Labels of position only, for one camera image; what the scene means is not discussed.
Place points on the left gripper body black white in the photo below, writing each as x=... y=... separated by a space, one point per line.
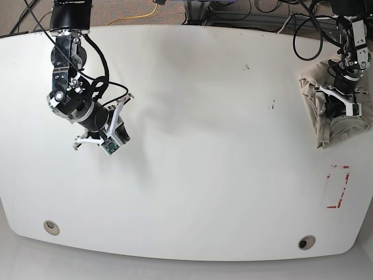
x=347 y=90

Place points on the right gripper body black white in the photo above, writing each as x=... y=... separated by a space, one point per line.
x=102 y=119

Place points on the beige grey t-shirt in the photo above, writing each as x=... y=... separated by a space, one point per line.
x=328 y=117

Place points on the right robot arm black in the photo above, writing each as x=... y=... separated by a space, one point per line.
x=75 y=97

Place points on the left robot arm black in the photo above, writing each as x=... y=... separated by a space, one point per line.
x=355 y=58

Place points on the red tape rectangle marking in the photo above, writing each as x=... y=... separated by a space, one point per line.
x=335 y=187

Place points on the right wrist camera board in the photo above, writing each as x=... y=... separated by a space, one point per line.
x=109 y=146

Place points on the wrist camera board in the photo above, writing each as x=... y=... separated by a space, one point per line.
x=109 y=146
x=353 y=109

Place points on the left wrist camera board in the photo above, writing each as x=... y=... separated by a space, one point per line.
x=353 y=109

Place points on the left table cable grommet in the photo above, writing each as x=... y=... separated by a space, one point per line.
x=51 y=228

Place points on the table cable grommet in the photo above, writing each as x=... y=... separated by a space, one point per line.
x=306 y=242
x=51 y=228

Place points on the right table cable grommet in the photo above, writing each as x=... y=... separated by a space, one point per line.
x=306 y=242

